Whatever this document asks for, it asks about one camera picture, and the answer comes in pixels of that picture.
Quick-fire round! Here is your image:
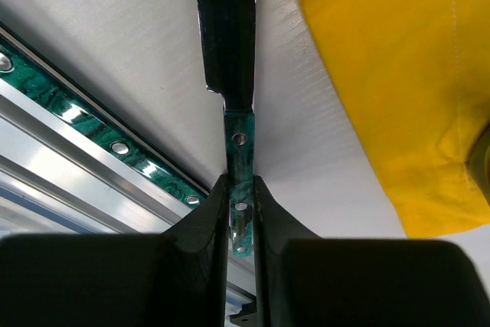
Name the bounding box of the fork with green handle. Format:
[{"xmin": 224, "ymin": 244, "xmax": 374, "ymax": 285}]
[{"xmin": 1, "ymin": 38, "xmax": 207, "ymax": 209}]

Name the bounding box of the yellow Pikachu cloth placemat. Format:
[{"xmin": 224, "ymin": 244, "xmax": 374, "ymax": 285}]
[{"xmin": 299, "ymin": 0, "xmax": 489, "ymax": 237}]

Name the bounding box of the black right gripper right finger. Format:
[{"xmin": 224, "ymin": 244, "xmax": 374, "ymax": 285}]
[{"xmin": 253, "ymin": 177, "xmax": 489, "ymax": 326}]

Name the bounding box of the dark green mug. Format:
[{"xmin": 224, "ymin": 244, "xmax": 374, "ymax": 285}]
[{"xmin": 469, "ymin": 124, "xmax": 490, "ymax": 204}]

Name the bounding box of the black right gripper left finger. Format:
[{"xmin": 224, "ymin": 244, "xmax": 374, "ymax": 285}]
[{"xmin": 1, "ymin": 176, "xmax": 229, "ymax": 326}]

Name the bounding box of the knife with green handle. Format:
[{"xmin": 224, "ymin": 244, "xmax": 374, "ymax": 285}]
[{"xmin": 197, "ymin": 0, "xmax": 256, "ymax": 257}]

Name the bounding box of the aluminium mounting rail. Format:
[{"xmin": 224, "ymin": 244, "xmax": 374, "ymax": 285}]
[{"xmin": 1, "ymin": 28, "xmax": 256, "ymax": 326}]

